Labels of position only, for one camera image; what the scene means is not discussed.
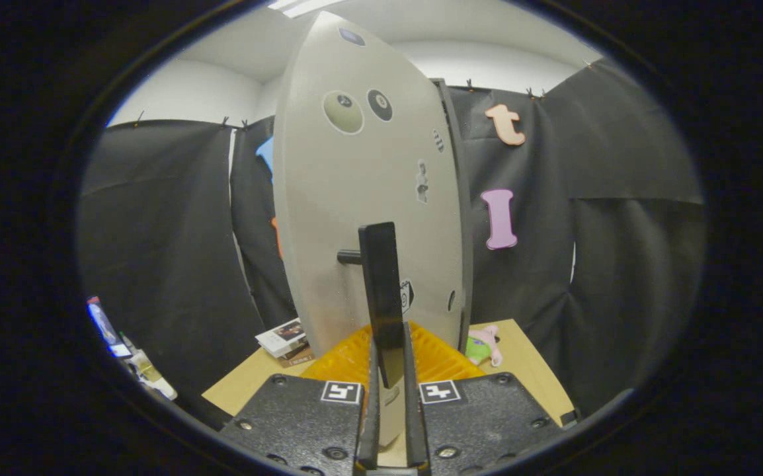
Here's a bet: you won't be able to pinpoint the blue white object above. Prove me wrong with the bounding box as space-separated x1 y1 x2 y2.
87 296 132 359

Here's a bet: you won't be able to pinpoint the pale cluttered objects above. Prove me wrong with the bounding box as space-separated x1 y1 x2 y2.
120 334 179 401

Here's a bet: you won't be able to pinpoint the black backdrop cloth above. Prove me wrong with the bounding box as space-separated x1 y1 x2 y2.
76 58 706 417

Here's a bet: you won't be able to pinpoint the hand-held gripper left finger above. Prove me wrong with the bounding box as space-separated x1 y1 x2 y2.
220 322 382 476

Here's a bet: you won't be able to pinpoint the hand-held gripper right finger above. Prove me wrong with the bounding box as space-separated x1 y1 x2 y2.
400 322 571 476

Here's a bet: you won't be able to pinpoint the black door handle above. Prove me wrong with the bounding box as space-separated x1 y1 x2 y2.
337 221 405 391

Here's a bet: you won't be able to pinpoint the white book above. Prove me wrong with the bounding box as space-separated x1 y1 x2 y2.
255 318 307 358

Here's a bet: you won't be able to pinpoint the pink green plush toy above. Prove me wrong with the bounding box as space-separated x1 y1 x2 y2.
464 325 503 368

